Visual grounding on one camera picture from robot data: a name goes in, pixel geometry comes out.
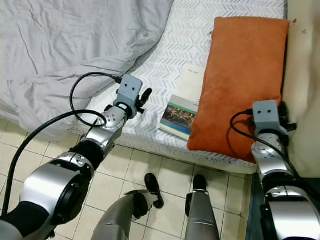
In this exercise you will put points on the white patterned mattress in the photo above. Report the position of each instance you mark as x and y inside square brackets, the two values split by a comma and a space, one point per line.
[190, 40]

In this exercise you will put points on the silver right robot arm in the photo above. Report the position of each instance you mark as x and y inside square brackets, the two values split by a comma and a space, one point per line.
[270, 155]

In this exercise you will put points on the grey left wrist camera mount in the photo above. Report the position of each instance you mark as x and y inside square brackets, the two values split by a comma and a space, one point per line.
[128, 91]

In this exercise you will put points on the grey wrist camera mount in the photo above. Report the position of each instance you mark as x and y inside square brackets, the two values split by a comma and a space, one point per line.
[128, 91]
[265, 114]

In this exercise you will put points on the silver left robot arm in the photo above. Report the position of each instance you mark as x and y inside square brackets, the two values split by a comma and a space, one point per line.
[65, 187]

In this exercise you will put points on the silver robot leg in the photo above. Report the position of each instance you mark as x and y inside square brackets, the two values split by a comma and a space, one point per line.
[120, 220]
[202, 220]

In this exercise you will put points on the orange pillow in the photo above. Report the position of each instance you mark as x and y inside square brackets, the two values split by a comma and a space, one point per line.
[240, 75]

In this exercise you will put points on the white book with photo cover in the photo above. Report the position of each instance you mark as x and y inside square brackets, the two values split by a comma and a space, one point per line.
[180, 117]

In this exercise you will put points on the silver left robot leg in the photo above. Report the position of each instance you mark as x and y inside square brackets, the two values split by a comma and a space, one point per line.
[120, 220]

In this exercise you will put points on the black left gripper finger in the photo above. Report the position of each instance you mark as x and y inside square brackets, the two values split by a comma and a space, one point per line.
[147, 96]

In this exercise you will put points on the silver right robot leg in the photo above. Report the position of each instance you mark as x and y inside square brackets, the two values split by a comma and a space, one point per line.
[202, 220]

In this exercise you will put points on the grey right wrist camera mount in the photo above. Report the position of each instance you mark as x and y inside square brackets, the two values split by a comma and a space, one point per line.
[265, 114]

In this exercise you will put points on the grey crumpled blanket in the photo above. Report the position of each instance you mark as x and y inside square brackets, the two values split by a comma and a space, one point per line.
[70, 45]

